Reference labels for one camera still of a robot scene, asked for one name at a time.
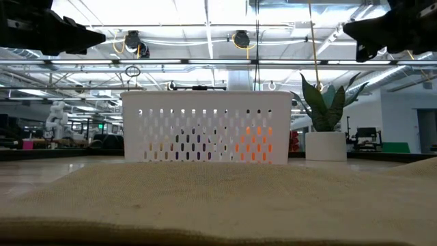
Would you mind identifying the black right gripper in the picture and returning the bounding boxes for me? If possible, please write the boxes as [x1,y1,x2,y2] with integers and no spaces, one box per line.
[343,0,437,63]

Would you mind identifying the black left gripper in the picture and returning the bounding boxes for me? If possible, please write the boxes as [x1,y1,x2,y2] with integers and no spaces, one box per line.
[0,0,107,57]

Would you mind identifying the white perforated plastic basket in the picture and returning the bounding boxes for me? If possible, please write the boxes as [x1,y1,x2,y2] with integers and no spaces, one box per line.
[120,90,294,165]

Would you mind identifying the orange fruit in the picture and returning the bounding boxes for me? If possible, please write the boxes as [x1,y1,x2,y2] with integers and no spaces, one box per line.
[234,126,274,164]

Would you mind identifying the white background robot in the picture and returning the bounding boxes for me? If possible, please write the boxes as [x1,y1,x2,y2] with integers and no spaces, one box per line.
[45,100,70,139]

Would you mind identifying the green leafy plant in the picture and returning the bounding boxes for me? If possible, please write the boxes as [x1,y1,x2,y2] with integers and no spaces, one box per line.
[290,72,370,133]

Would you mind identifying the black background machine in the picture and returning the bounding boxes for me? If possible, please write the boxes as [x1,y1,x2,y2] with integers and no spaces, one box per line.
[345,115,384,152]

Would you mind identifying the green board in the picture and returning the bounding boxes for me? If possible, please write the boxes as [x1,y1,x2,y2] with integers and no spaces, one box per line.
[381,141,411,154]

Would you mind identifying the white plant pot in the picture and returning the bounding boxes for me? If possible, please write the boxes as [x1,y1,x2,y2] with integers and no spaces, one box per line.
[305,131,348,162]

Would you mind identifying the folded tan cloth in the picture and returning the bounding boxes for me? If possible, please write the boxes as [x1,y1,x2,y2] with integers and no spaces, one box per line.
[0,157,437,246]

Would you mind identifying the yellow hanging cable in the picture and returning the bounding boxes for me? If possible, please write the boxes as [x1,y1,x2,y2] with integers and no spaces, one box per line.
[308,0,324,92]

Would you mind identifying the black ceiling cable reel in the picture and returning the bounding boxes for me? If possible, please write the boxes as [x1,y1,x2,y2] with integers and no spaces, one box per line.
[233,29,252,49]
[123,29,151,59]

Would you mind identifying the black metal rig frame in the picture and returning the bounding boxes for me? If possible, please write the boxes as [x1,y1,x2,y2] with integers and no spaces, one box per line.
[0,148,437,163]

